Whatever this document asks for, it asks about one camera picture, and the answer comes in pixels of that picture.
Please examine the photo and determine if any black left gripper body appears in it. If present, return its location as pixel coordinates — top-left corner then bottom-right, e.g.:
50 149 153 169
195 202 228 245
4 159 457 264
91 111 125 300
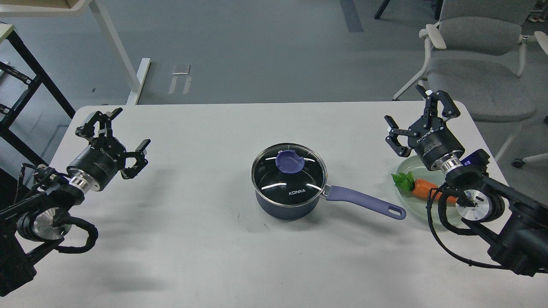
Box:
67 138 126 191

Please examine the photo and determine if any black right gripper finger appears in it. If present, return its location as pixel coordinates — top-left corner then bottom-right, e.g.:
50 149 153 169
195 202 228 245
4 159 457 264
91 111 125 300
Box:
416 85 461 124
384 115 418 157

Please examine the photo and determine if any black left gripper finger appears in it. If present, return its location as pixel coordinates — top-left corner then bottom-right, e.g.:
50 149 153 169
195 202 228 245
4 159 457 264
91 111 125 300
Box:
76 107 123 142
120 139 151 179

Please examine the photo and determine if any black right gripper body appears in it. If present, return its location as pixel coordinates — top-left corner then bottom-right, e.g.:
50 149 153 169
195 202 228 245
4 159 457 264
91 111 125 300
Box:
408 118 465 171

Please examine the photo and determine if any glass lid with blue knob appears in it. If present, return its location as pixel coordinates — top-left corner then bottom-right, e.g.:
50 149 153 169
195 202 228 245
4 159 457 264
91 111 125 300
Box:
251 143 327 207

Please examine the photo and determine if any blue saucepan with handle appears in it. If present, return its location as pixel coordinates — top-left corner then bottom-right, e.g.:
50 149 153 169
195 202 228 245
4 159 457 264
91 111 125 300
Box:
255 184 406 221

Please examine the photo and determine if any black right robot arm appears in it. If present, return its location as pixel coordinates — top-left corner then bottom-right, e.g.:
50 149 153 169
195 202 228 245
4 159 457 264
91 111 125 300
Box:
385 85 548 277

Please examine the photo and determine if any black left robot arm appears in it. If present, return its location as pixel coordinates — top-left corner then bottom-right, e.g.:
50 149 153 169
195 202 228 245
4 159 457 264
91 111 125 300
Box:
0 108 151 296

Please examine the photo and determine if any orange toy carrot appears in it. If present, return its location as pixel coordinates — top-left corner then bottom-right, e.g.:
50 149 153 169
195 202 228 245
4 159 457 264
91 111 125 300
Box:
391 171 439 202

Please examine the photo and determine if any grey office chair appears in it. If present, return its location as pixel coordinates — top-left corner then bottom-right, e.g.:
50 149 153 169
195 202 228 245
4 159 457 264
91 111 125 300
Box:
393 0 547 161

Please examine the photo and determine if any clear glass plate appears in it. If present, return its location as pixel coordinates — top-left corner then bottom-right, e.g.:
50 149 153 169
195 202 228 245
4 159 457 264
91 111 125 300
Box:
392 156 445 223

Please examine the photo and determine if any black metal rack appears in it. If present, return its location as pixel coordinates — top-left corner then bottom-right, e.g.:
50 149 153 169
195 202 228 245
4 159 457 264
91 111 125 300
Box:
0 23 76 165

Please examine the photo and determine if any white desk frame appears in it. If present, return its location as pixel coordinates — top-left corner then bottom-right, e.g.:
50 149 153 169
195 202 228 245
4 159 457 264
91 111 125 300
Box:
0 0 151 105

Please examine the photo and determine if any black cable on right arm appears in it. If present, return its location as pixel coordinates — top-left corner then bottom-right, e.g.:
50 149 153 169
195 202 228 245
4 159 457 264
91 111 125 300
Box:
425 183 506 269

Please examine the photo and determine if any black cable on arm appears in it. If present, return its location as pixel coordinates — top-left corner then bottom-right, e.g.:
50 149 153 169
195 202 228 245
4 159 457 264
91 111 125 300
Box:
425 183 506 269
54 215 99 254

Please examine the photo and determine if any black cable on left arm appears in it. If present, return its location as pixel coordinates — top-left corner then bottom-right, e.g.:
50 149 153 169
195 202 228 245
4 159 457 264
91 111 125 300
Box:
54 215 99 254

